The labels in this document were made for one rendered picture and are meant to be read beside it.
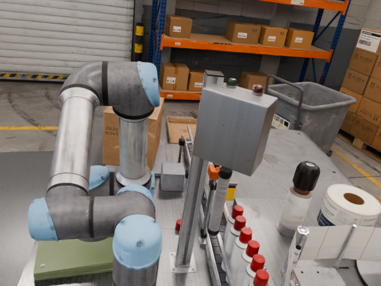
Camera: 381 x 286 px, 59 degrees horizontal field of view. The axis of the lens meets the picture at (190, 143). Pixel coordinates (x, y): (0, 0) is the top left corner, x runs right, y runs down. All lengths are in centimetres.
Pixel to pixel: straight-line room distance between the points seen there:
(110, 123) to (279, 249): 88
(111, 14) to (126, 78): 436
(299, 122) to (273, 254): 218
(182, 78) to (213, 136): 407
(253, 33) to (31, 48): 310
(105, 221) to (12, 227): 80
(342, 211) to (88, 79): 101
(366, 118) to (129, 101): 404
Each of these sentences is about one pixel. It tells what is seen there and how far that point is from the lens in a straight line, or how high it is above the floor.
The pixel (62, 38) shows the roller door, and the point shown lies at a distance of 527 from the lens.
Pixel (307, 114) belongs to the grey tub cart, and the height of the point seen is 71.
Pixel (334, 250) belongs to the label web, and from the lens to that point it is 130.
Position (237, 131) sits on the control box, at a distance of 83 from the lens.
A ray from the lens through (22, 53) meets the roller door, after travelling 537.
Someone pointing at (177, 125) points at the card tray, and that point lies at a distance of 219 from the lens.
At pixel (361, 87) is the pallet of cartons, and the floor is 74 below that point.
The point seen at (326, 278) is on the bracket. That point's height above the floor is 114.
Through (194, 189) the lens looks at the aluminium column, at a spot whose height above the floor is 114.
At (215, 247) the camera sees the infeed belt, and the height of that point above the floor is 88.
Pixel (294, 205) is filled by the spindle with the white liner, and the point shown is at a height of 102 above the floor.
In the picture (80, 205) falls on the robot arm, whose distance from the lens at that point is 64.
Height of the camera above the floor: 172
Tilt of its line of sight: 27 degrees down
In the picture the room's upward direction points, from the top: 9 degrees clockwise
